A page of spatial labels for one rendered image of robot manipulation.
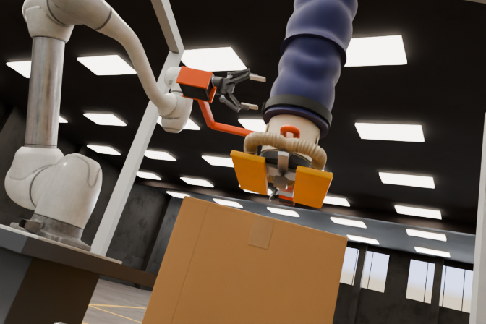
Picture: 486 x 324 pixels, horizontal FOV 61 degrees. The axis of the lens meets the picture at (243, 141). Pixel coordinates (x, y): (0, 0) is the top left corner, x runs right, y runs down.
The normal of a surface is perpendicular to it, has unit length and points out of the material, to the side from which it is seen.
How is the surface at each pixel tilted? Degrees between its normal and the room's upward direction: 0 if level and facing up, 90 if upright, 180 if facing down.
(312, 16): 100
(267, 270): 90
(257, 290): 90
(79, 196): 89
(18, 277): 90
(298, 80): 73
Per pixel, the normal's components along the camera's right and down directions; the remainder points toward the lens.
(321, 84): 0.32, -0.49
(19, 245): -0.44, -0.43
